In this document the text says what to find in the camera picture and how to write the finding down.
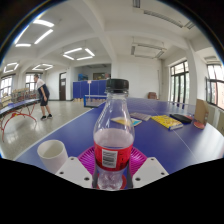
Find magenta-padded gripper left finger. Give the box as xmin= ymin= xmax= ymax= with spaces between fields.
xmin=54 ymin=146 xmax=99 ymax=190

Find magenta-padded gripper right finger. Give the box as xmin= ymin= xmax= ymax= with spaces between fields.
xmin=125 ymin=146 xmax=170 ymax=190

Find clear red-labelled drink bottle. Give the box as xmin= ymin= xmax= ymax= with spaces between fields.
xmin=92 ymin=78 xmax=136 ymax=192

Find white paper cup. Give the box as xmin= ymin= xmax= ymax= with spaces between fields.
xmin=36 ymin=139 xmax=69 ymax=175

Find flat round red coaster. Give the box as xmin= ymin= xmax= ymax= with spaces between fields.
xmin=119 ymin=173 xmax=129 ymax=190

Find light blue yellow book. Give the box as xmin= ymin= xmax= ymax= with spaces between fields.
xmin=110 ymin=116 xmax=143 ymax=128

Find grey pink booklet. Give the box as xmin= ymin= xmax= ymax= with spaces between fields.
xmin=129 ymin=112 xmax=153 ymax=122

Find black paddle case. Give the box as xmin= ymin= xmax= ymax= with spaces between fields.
xmin=169 ymin=113 xmax=193 ymax=125

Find red table tennis paddle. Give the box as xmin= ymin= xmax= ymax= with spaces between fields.
xmin=192 ymin=120 xmax=206 ymax=130

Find brown armchair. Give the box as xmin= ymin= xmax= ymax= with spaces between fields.
xmin=147 ymin=91 xmax=158 ymax=101

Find table tennis net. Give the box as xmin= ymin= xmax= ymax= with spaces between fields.
xmin=83 ymin=94 xmax=108 ymax=108

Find brown cardboard box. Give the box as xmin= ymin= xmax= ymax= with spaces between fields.
xmin=193 ymin=98 xmax=210 ymax=126

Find beige two-door cabinet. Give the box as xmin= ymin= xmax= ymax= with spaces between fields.
xmin=207 ymin=103 xmax=218 ymax=129
xmin=216 ymin=111 xmax=224 ymax=136

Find folded blue table tennis tables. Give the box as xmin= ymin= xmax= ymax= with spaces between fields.
xmin=72 ymin=79 xmax=108 ymax=100

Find person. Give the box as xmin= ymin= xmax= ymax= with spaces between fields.
xmin=33 ymin=73 xmax=54 ymax=121

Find dark wooden door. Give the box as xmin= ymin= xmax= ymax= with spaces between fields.
xmin=58 ymin=71 xmax=68 ymax=102

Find red-legged blue table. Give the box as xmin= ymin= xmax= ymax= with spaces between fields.
xmin=0 ymin=97 xmax=42 ymax=143

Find tall dark-framed glass door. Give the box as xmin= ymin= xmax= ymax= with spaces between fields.
xmin=169 ymin=60 xmax=190 ymax=104

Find wide multi-pane window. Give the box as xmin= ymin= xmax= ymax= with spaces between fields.
xmin=205 ymin=63 xmax=224 ymax=111

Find ceiling air conditioner unit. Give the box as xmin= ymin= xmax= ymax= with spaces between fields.
xmin=130 ymin=40 xmax=167 ymax=60

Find ceiling lights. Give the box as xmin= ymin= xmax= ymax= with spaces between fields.
xmin=3 ymin=18 xmax=96 ymax=74

